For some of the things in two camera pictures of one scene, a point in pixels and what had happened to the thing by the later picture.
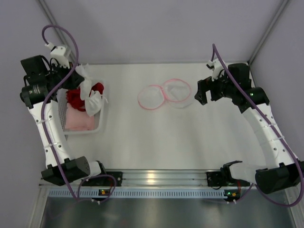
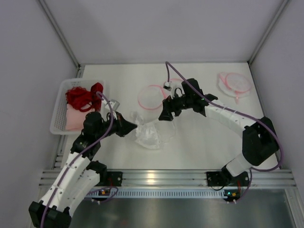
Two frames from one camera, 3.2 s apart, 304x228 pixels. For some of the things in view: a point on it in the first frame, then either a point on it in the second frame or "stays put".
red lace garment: (73, 96) stays put
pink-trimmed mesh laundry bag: (176, 93) stays put
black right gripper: (208, 90) to (170, 107)
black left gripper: (71, 80) to (121, 127)
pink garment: (77, 120) stays put
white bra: (93, 100) to (152, 135)
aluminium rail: (174, 178) stays put
